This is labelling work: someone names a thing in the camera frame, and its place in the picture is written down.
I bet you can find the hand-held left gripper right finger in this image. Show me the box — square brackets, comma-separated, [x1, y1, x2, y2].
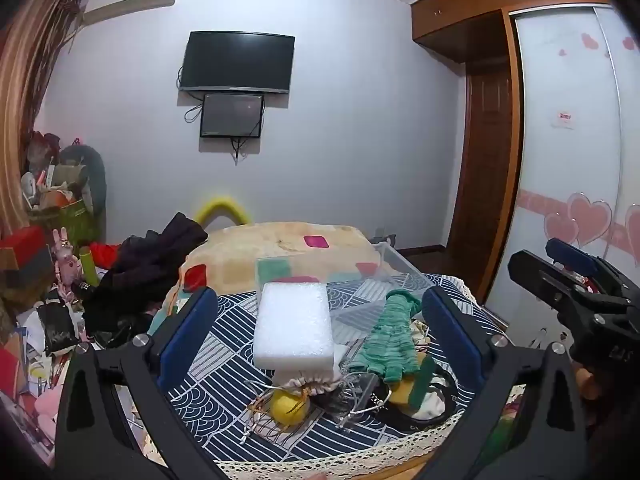
[414, 287, 590, 480]

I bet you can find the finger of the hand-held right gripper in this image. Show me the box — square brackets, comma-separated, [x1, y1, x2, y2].
[508, 250, 577, 312]
[545, 238, 601, 277]

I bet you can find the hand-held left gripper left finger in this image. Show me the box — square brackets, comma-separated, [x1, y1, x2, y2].
[54, 287, 227, 480]

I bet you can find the green knitted cloth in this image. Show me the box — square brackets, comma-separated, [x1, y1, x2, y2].
[348, 290, 424, 382]

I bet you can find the clear plastic storage box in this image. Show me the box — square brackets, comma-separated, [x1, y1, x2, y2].
[255, 241, 437, 333]

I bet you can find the white foam block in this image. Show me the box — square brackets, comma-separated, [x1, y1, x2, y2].
[252, 282, 336, 376]

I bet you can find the person's right hand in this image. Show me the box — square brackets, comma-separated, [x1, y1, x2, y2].
[574, 367, 602, 397]

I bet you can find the blue white patterned sheet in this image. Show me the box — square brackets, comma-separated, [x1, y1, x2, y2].
[147, 272, 506, 463]

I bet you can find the yellow green sponge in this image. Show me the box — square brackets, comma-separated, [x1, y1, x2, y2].
[389, 355, 437, 409]

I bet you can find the pile of black clothes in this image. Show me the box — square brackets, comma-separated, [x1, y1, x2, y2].
[82, 212, 209, 347]

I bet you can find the white wardrobe with pink hearts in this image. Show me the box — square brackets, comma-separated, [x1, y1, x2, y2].
[482, 4, 640, 338]

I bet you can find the red cloth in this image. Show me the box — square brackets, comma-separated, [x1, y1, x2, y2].
[90, 242, 124, 271]

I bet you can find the beige blanket with coloured squares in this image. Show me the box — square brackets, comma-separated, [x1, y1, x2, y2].
[160, 221, 397, 311]

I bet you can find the yellow-green paper roll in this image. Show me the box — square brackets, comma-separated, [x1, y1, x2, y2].
[80, 246, 102, 286]

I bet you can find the yellow ball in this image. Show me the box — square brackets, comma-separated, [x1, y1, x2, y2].
[271, 389, 310, 424]

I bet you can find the black plastic bag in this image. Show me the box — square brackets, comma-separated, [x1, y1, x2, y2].
[37, 302, 81, 356]

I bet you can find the yellow foam tube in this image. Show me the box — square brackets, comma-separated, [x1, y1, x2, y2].
[195, 197, 251, 228]

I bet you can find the brown wooden door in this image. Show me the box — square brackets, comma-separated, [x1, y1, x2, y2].
[446, 67, 516, 262]

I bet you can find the pink rabbit plush toy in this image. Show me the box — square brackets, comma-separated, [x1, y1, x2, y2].
[52, 227, 84, 302]

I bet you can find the green bag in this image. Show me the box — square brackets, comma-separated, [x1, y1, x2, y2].
[30, 199, 99, 248]

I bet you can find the white lace-trimmed cloth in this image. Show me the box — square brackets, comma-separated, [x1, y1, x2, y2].
[215, 400, 526, 480]

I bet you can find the dark grey plush cushion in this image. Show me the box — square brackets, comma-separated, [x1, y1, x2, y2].
[60, 144, 107, 226]

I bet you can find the red box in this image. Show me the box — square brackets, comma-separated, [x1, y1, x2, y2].
[0, 226, 54, 272]

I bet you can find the brown wooden overhead cabinet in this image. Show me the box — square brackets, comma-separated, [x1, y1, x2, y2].
[411, 0, 608, 64]

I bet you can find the brown striped curtain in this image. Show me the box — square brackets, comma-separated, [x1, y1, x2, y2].
[0, 0, 87, 241]

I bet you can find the white drawstring pouch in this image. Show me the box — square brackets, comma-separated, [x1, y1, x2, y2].
[272, 367, 344, 397]

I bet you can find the black television cable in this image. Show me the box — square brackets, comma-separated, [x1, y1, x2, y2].
[176, 64, 202, 124]

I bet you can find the small black wall monitor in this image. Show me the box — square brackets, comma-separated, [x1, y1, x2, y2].
[199, 92, 265, 139]

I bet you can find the black wall television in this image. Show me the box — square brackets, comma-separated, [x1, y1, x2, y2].
[179, 31, 296, 95]

